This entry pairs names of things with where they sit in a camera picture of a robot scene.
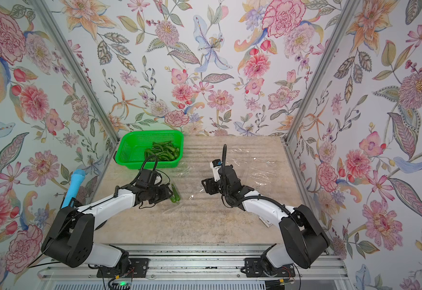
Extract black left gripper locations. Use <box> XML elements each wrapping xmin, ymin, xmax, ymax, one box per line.
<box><xmin>146</xmin><ymin>182</ymin><xmax>176</xmax><ymax>205</ymax></box>

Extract green peppers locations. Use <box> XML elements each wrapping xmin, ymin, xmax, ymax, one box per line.
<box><xmin>144</xmin><ymin>141</ymin><xmax>180</xmax><ymax>161</ymax></box>

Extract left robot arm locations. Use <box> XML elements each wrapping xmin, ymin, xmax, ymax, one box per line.
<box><xmin>41</xmin><ymin>169</ymin><xmax>174</xmax><ymax>276</ymax></box>

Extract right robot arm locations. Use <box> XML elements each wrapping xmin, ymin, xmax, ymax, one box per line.
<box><xmin>201</xmin><ymin>159</ymin><xmax>330</xmax><ymax>271</ymax></box>

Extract green plastic basket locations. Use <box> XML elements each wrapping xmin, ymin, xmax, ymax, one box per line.
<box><xmin>115</xmin><ymin>130</ymin><xmax>184</xmax><ymax>170</ymax></box>

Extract blue microphone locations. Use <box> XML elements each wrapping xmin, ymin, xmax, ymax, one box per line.
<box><xmin>61</xmin><ymin>169</ymin><xmax>86</xmax><ymax>209</ymax></box>

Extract aluminium corner profile left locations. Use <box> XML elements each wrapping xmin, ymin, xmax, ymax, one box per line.
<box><xmin>30</xmin><ymin>0</ymin><xmax>120</xmax><ymax>144</ymax></box>

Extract aluminium corner profile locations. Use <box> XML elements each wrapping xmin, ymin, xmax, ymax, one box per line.
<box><xmin>285</xmin><ymin>1</ymin><xmax>358</xmax><ymax>146</ymax></box>
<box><xmin>30</xmin><ymin>0</ymin><xmax>120</xmax><ymax>144</ymax></box>

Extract aluminium corner profile right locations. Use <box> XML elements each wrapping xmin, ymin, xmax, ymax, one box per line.
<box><xmin>285</xmin><ymin>1</ymin><xmax>358</xmax><ymax>146</ymax></box>

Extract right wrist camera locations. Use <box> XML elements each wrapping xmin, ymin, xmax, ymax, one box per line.
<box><xmin>210</xmin><ymin>159</ymin><xmax>222</xmax><ymax>182</ymax></box>

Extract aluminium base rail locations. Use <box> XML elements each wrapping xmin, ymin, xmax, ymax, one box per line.
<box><xmin>37</xmin><ymin>244</ymin><xmax>349</xmax><ymax>282</ymax></box>

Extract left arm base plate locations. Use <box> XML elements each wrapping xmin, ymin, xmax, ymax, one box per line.
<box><xmin>96</xmin><ymin>257</ymin><xmax>150</xmax><ymax>279</ymax></box>

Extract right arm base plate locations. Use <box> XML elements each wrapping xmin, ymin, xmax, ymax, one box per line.
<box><xmin>240</xmin><ymin>258</ymin><xmax>296</xmax><ymax>279</ymax></box>

